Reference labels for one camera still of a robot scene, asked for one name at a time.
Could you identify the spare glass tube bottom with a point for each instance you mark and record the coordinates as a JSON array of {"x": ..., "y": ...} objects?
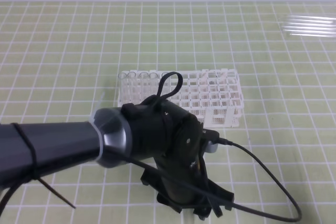
[{"x": 311, "y": 34}]

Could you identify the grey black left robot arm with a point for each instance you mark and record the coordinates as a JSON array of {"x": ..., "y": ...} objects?
[{"x": 172, "y": 136}]

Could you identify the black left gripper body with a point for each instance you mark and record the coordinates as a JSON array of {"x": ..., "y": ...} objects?
[{"x": 187, "y": 187}]

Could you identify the white plastic test tube rack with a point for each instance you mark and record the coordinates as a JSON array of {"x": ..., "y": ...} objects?
[{"x": 214, "y": 96}]

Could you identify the green grid tablecloth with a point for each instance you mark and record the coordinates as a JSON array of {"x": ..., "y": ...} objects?
[{"x": 58, "y": 60}]

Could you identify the spare glass tube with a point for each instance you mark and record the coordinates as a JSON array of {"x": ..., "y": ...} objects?
[
  {"x": 327, "y": 29},
  {"x": 311, "y": 34},
  {"x": 315, "y": 23},
  {"x": 319, "y": 18}
]

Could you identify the spare glass tube top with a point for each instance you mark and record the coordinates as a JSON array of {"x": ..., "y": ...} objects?
[{"x": 319, "y": 18}]

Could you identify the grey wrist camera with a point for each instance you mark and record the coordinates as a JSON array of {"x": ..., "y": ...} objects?
[{"x": 209, "y": 141}]

